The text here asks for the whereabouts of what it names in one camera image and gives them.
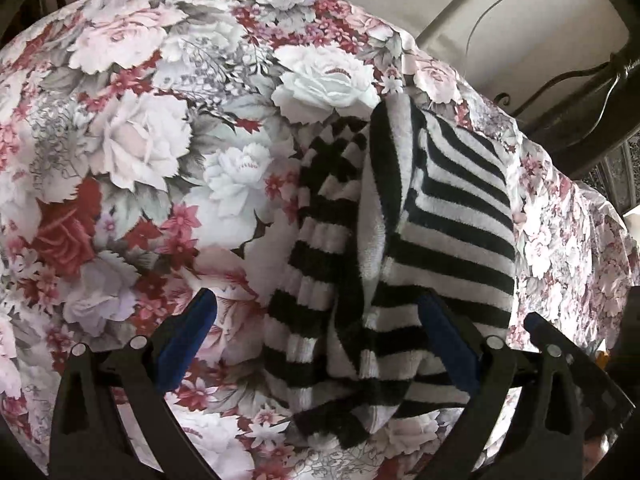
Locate black white striped garment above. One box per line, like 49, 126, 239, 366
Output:
289, 94, 519, 449

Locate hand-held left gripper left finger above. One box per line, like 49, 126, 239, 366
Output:
46, 289, 222, 480

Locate black metal bed frame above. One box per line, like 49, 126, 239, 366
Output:
415, 0, 640, 181

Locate floral bed sheet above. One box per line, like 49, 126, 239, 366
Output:
0, 0, 640, 480

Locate grey black striped ribbed sock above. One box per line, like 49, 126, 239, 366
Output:
262, 116, 375, 407

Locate thin wall cord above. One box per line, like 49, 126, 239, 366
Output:
462, 0, 543, 78

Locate black metal wire table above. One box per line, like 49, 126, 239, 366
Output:
0, 0, 301, 50

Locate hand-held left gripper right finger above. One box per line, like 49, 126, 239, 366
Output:
419, 291, 585, 480

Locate dark ornate patterned panel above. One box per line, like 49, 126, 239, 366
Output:
575, 142, 640, 213

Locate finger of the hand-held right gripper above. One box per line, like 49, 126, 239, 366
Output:
524, 311, 633, 436

